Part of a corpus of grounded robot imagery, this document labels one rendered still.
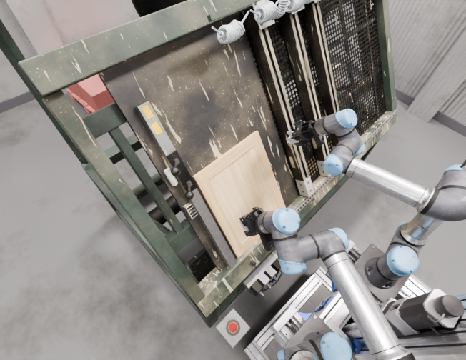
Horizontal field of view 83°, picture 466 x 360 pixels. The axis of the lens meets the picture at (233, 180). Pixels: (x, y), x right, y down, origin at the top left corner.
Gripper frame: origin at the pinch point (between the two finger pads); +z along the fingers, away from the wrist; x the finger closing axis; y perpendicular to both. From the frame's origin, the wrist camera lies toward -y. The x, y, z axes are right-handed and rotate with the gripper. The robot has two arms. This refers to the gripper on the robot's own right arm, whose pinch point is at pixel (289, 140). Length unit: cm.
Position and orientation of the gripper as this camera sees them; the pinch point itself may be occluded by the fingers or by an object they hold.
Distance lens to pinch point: 135.4
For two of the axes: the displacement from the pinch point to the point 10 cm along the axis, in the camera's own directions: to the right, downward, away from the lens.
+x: -1.7, 9.6, -2.3
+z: -5.4, 1.1, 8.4
